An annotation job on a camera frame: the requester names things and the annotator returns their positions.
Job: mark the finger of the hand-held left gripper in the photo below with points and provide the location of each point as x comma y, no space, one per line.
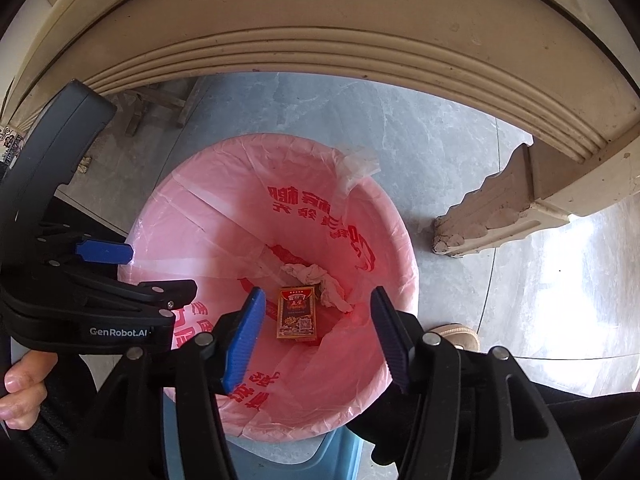
105,252
150,295

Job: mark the person's dark trousers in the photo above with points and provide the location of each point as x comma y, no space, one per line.
580,405

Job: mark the crumpled white tissue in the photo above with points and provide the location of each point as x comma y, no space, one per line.
315,275

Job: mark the pink-lined trash bin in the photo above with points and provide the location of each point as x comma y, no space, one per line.
225,220

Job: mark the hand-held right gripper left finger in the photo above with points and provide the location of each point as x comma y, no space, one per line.
245,340

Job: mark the red printed card box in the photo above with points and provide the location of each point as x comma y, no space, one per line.
297,312

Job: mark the beige shoe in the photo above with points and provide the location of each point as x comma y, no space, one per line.
457,335

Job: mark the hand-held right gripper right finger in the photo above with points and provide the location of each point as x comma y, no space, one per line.
394,340

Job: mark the beige round table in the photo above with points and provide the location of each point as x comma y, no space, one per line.
350,10

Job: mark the blue plastic bin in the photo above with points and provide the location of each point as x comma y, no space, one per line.
300,457

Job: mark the person's left hand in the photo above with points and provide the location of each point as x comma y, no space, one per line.
22,390

